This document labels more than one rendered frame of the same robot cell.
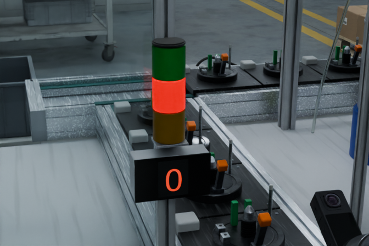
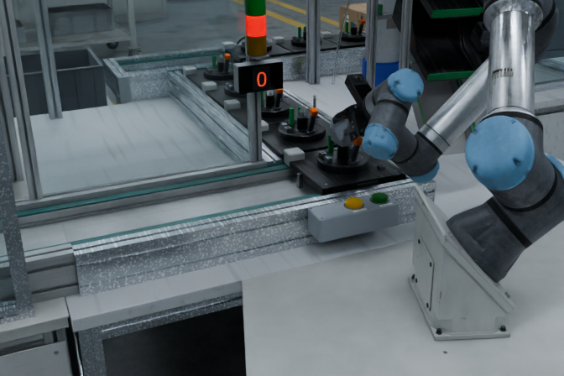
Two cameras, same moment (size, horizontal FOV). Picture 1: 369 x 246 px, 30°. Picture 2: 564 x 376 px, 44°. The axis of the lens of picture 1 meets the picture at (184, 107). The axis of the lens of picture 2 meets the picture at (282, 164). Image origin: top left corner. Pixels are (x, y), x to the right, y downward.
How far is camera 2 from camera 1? 0.77 m
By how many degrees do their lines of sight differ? 8
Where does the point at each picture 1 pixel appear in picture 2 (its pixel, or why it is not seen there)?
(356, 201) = not seen: hidden behind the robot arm
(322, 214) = (352, 85)
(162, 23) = not seen: outside the picture
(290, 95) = (315, 57)
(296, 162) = (323, 102)
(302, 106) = (323, 67)
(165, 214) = (254, 105)
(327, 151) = (345, 95)
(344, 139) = not seen: hidden behind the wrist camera
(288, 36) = (310, 11)
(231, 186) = (284, 107)
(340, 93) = (351, 56)
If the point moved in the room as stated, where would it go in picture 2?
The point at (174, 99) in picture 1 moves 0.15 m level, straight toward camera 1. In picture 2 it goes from (261, 27) to (269, 40)
